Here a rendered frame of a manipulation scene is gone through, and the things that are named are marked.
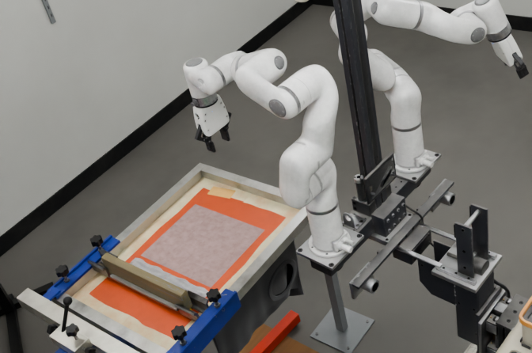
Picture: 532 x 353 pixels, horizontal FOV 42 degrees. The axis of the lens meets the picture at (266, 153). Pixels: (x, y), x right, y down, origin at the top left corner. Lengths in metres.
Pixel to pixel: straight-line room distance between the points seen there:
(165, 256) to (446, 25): 1.23
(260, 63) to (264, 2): 4.01
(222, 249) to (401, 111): 0.79
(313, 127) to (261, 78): 0.18
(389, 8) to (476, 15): 0.29
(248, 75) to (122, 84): 3.07
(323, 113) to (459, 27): 0.53
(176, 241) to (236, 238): 0.23
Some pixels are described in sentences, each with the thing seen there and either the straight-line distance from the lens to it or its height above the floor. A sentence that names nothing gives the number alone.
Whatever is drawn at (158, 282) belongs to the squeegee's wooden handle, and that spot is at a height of 1.06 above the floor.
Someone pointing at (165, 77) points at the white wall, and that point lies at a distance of 5.02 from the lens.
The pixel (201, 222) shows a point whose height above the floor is 0.96.
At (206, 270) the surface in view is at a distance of 2.41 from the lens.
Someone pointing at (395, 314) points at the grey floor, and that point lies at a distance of 3.39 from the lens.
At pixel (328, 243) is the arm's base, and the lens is 2.05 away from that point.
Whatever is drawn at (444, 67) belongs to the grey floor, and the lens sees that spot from 5.07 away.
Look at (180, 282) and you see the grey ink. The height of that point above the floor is 0.96.
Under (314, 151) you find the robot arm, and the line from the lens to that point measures 1.80.
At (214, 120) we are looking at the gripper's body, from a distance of 2.13.
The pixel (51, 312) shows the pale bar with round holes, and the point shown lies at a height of 1.04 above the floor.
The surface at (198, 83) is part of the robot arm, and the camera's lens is 2.00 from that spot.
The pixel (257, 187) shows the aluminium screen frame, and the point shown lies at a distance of 2.62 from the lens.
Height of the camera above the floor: 2.60
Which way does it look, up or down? 35 degrees down
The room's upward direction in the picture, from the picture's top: 14 degrees counter-clockwise
